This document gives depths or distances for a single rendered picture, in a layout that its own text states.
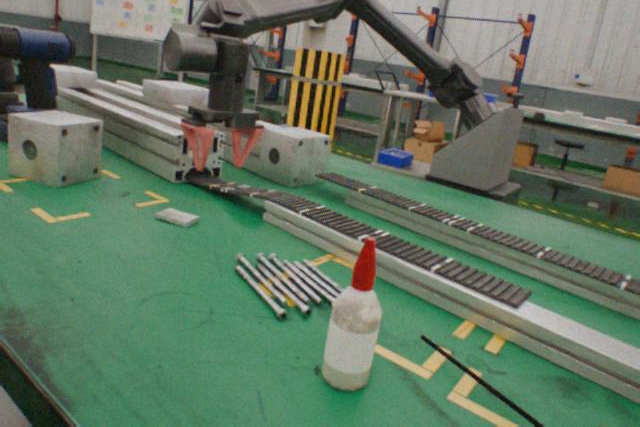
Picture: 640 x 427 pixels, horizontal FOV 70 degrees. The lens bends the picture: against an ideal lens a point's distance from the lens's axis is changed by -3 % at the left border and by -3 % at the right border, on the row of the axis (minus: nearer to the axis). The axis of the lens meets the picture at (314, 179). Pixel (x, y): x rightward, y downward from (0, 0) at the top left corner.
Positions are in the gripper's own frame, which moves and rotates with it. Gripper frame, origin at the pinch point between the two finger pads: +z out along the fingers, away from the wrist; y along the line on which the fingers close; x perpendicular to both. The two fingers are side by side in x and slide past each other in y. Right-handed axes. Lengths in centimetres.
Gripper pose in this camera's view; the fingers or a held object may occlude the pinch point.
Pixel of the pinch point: (219, 163)
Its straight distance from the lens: 79.1
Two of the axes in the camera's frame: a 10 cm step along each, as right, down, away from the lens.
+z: -1.4, 9.6, 2.5
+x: 7.3, 2.7, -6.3
